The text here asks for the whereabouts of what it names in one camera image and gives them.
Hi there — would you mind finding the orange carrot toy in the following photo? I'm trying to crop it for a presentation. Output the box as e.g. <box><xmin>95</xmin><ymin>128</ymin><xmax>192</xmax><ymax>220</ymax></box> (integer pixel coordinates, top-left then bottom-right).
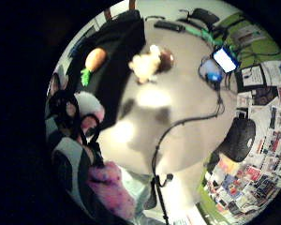
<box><xmin>80</xmin><ymin>47</ymin><xmax>108</xmax><ymax>87</ymax></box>

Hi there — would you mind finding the white fluffy soft toy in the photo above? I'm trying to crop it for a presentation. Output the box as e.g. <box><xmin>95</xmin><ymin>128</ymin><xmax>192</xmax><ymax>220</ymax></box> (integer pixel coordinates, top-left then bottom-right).
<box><xmin>74</xmin><ymin>91</ymin><xmax>106</xmax><ymax>122</ymax></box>

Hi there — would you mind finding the black keyboard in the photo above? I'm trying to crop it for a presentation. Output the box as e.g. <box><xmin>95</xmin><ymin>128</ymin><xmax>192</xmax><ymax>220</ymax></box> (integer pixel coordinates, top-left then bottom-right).
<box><xmin>153</xmin><ymin>20</ymin><xmax>185</xmax><ymax>33</ymax></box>

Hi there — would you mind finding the cream and brown soft toy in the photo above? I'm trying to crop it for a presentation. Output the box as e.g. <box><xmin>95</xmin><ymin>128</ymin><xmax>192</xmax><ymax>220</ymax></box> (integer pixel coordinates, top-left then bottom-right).
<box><xmin>127</xmin><ymin>44</ymin><xmax>175</xmax><ymax>84</ymax></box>

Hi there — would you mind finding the green cable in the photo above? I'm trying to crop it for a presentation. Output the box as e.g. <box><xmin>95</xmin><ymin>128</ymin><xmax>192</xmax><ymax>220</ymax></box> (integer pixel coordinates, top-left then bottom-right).
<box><xmin>184</xmin><ymin>24</ymin><xmax>225</xmax><ymax>47</ymax></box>

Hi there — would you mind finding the black office chair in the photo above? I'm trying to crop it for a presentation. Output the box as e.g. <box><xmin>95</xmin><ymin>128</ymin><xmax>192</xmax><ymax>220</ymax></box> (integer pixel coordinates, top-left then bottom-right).
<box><xmin>177</xmin><ymin>7</ymin><xmax>221</xmax><ymax>31</ymax></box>

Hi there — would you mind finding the black cloth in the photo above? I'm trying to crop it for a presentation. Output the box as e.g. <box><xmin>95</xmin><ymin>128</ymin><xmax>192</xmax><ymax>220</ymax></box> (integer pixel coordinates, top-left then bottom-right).
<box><xmin>67</xmin><ymin>8</ymin><xmax>147</xmax><ymax>130</ymax></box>

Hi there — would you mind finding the wooden chair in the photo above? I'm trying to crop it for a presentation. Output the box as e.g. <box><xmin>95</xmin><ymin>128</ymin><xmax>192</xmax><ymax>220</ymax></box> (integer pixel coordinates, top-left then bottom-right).
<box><xmin>103</xmin><ymin>0</ymin><xmax>137</xmax><ymax>22</ymax></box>

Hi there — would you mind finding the pink fuzzy soft toy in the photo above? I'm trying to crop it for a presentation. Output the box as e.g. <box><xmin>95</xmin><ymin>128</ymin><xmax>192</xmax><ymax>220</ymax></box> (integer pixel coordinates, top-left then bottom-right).
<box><xmin>87</xmin><ymin>160</ymin><xmax>139</xmax><ymax>219</ymax></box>

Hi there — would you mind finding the tablet with lit screen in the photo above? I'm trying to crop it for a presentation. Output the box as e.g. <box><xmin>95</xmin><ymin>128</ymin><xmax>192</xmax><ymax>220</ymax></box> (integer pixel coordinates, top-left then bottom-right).
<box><xmin>212</xmin><ymin>46</ymin><xmax>241</xmax><ymax>74</ymax></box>

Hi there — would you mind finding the black cable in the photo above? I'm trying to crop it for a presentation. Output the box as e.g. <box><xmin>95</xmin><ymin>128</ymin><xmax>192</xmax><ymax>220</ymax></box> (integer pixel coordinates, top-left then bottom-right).
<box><xmin>151</xmin><ymin>82</ymin><xmax>226</xmax><ymax>181</ymax></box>

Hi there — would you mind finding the blue device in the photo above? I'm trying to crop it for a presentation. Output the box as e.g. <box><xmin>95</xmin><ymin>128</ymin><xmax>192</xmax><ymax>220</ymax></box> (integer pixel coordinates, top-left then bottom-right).
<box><xmin>199</xmin><ymin>57</ymin><xmax>225</xmax><ymax>84</ymax></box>

